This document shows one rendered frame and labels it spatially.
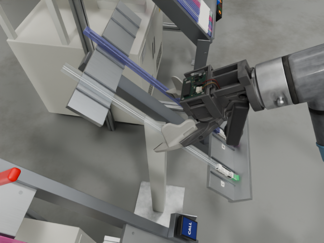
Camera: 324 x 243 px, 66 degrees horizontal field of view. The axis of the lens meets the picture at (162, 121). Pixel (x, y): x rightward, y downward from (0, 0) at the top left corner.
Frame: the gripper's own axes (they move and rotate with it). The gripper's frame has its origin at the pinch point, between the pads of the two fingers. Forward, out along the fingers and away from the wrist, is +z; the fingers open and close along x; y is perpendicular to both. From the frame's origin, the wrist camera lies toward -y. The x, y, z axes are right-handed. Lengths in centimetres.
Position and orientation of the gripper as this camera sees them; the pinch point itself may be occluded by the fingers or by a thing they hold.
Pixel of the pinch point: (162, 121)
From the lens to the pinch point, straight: 51.5
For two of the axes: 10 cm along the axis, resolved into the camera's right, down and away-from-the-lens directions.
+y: -5.3, -5.6, -6.3
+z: -8.3, 2.1, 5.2
